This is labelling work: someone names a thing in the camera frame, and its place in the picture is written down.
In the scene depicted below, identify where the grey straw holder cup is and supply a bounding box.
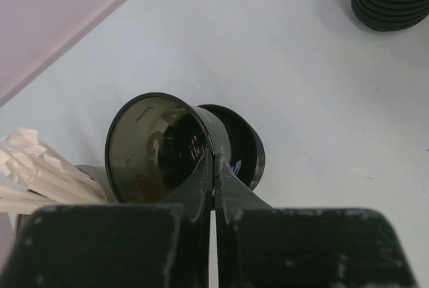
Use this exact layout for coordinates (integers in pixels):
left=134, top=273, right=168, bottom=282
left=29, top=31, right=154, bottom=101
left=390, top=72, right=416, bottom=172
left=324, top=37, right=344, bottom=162
left=15, top=163, right=110, bottom=232

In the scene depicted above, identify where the black smooth coffee cup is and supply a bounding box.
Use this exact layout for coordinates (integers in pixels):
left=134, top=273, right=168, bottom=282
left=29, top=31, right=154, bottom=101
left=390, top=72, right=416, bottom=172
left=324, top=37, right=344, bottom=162
left=105, top=92, right=265, bottom=204

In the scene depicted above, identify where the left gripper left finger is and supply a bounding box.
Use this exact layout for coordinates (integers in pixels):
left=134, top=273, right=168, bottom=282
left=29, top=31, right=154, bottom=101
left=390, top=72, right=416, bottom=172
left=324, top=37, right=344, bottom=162
left=1, top=153, right=212, bottom=287

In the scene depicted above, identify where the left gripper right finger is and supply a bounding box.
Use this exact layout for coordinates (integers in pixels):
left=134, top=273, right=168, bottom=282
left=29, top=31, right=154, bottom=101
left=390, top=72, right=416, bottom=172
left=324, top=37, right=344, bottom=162
left=214, top=157, right=418, bottom=287

